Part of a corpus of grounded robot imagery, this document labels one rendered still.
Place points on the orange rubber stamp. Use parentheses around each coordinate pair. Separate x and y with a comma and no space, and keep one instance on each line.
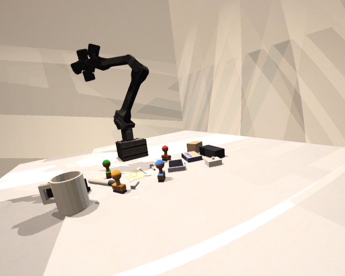
(117,186)

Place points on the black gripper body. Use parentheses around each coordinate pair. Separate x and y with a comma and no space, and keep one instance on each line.
(89,76)

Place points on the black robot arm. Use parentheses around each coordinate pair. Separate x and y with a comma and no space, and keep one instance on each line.
(139,74)

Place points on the beige mug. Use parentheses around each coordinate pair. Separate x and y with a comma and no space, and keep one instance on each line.
(69,191)

